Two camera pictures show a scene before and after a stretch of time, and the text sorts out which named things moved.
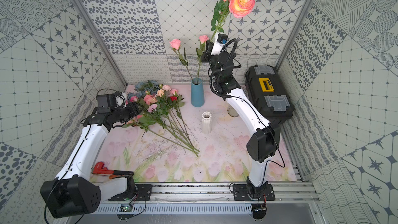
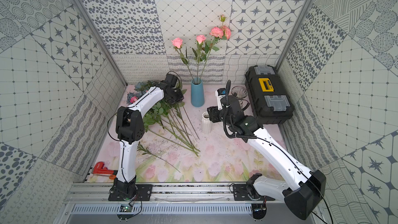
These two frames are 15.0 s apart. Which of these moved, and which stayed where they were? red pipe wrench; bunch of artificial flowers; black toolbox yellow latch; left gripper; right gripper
Moved: right gripper; left gripper
Stayed: bunch of artificial flowers; red pipe wrench; black toolbox yellow latch
